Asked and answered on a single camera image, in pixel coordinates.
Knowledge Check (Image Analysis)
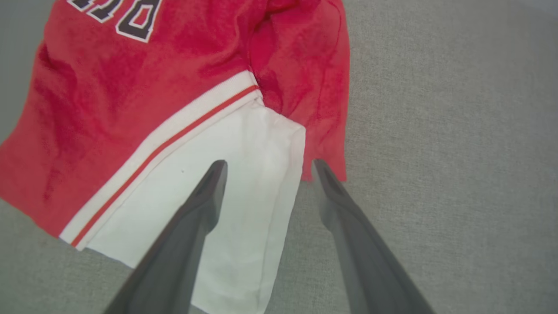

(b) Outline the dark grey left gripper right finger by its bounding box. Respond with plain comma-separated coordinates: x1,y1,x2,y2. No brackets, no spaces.
313,159,436,314

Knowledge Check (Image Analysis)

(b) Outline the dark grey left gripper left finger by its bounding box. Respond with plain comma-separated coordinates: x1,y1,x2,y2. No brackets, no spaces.
103,160,228,314

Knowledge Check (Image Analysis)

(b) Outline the red basketball jersey number 23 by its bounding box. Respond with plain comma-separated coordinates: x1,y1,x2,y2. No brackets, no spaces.
0,0,350,314

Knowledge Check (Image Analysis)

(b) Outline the grey fabric sofa cushion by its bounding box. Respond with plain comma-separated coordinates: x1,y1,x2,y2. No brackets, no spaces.
0,0,558,314

